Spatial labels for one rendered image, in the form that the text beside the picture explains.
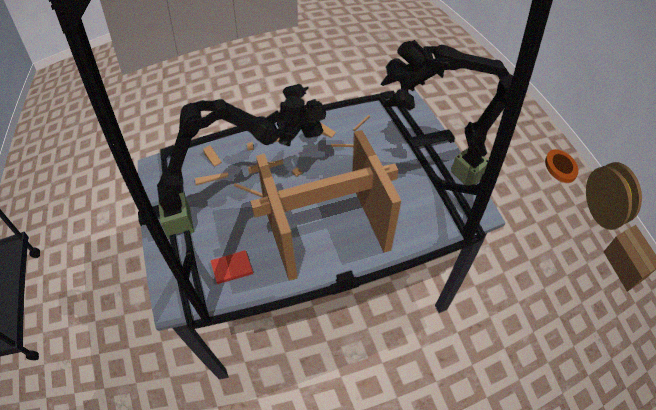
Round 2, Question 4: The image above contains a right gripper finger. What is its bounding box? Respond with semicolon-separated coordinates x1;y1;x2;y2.
381;75;396;86
383;92;403;107

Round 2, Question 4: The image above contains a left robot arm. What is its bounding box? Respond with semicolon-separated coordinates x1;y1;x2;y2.
157;96;326;217

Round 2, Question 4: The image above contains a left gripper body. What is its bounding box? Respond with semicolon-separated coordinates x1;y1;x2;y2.
283;84;324;138

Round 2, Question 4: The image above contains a wooden end board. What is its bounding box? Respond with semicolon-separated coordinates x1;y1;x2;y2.
256;154;297;280
352;130;401;253

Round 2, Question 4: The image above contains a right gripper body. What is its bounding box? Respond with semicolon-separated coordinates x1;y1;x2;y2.
393;58;425;110

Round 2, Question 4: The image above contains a red rectangular block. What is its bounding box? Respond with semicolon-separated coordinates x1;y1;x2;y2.
210;250;253;284

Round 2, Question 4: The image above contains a wooden rail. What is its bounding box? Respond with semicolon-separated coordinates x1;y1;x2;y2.
251;164;398;218

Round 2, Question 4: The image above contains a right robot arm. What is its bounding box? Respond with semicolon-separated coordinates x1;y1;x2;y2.
386;40;513;168

